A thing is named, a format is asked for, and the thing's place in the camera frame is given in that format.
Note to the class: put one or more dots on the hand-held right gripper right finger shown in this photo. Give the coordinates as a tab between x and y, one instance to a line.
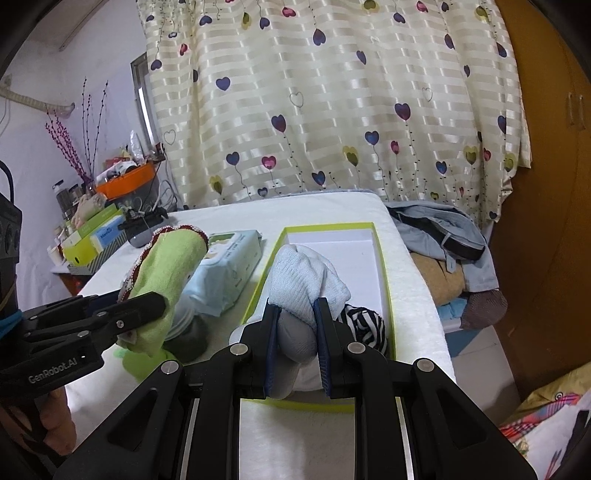
323	355

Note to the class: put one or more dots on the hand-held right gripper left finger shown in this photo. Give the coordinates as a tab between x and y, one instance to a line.
272	350

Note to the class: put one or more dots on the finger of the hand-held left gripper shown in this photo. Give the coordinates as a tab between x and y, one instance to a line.
134	311
60	314

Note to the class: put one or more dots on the black white striped sock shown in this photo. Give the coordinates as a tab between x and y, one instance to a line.
364	327

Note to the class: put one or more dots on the green cloth with crochet trim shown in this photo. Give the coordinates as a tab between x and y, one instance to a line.
171	263

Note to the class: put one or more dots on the grey light blue sock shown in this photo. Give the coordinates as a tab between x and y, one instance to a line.
300	286

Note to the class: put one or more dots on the green cardboard box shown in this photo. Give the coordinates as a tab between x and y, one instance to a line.
332	249

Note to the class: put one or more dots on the person's left hand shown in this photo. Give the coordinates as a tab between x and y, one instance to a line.
60	420

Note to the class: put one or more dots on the green printed cloth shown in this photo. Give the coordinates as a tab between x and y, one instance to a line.
143	364

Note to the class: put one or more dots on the clear plastic container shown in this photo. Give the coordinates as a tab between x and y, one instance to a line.
189	337

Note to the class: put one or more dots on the blue white box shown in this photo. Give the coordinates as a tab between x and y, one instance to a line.
108	237

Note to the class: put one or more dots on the green cardboard boxes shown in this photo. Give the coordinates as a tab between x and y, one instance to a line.
87	235

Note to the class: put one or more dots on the grey black device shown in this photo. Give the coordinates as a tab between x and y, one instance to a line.
147	226

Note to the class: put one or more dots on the light blue wet wipes pack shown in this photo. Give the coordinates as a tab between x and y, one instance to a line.
231	263

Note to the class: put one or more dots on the glass jars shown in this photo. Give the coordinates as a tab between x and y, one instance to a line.
64	198

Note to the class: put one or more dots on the orange tray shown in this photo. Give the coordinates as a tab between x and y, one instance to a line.
124	184

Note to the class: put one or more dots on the tan folded cloth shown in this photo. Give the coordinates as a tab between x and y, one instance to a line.
438	281

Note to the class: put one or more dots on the pink decorative branches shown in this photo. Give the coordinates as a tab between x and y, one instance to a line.
74	147

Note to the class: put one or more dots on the brown cloth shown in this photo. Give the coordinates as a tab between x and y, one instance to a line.
485	307

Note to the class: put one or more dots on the black belt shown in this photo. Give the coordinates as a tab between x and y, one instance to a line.
466	251

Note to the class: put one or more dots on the colourful printed blanket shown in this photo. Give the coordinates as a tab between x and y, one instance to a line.
545	429

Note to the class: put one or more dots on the cream heart print curtain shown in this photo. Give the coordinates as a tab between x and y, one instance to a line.
323	69

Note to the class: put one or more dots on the wooden wardrobe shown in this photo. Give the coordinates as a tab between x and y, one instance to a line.
554	184

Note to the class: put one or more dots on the window frame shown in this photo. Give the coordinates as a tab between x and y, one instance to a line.
143	101

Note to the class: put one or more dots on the white wall pipe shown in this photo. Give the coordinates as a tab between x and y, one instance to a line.
37	101

